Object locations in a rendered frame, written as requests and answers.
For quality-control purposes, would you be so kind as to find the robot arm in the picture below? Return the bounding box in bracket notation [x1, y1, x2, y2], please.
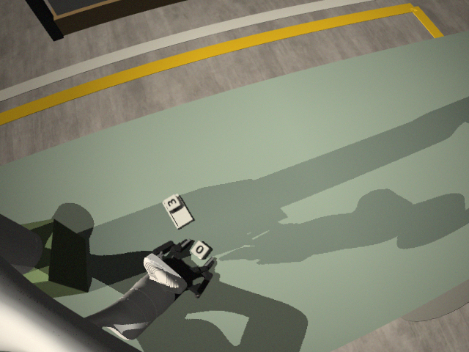
[0, 214, 187, 352]

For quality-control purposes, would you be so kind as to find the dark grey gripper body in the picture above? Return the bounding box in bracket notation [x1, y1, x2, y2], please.
[162, 258, 193, 301]

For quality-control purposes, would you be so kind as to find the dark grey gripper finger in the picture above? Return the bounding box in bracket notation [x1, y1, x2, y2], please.
[152, 239, 192, 268]
[181, 257, 214, 298]

